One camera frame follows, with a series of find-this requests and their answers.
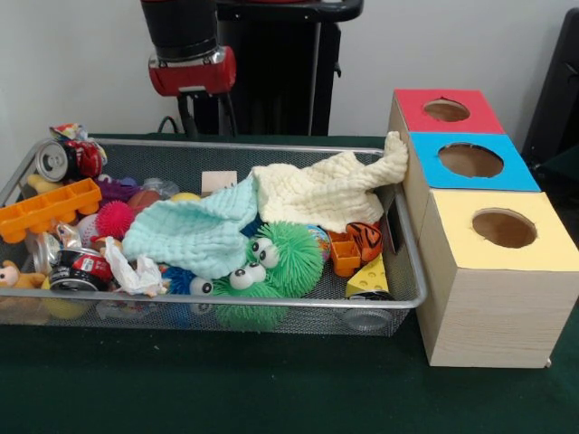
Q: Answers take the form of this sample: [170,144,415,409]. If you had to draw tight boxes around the small green spiky ball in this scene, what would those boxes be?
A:
[211,264,281,331]

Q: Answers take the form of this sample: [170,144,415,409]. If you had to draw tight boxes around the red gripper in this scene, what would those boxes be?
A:
[148,47,239,139]

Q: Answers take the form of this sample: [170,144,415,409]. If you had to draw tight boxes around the small wooden cube block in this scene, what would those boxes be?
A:
[201,170,239,194]

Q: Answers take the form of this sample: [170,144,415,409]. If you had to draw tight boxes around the small clear plastic packet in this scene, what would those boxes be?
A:
[145,178,180,200]

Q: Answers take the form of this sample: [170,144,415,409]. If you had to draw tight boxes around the red and black soda can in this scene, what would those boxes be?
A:
[48,248,114,294]

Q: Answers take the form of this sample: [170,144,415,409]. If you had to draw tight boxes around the mint green muslin cloth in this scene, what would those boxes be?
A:
[122,176,261,281]

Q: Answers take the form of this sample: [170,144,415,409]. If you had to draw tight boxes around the pink spiky ball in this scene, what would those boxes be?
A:
[97,200,138,240]

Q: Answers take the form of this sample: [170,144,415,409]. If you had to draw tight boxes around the shallow clear mesh bin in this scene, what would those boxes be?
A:
[0,137,429,337]

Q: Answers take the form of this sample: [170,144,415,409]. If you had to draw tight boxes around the orange toy block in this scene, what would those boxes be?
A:
[327,231,363,277]

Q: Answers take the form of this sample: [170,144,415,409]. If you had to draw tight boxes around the orange tiger plush toy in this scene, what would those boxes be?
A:
[346,222,384,265]

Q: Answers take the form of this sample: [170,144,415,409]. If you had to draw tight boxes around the orange plastic toy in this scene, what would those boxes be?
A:
[0,178,103,245]

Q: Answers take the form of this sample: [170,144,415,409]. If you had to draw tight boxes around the wooden box with three holes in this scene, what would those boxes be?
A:
[386,88,579,369]

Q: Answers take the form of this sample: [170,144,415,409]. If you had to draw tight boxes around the yellow cheese wedge toy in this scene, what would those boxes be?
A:
[346,253,391,299]

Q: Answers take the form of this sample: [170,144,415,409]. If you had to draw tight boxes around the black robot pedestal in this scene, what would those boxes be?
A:
[213,14,343,137]

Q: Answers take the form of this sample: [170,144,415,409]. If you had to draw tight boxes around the cream muslin cloth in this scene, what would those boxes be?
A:
[249,131,410,234]

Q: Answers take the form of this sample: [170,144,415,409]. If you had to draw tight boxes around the large green spiky ball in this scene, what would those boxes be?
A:
[249,220,325,297]

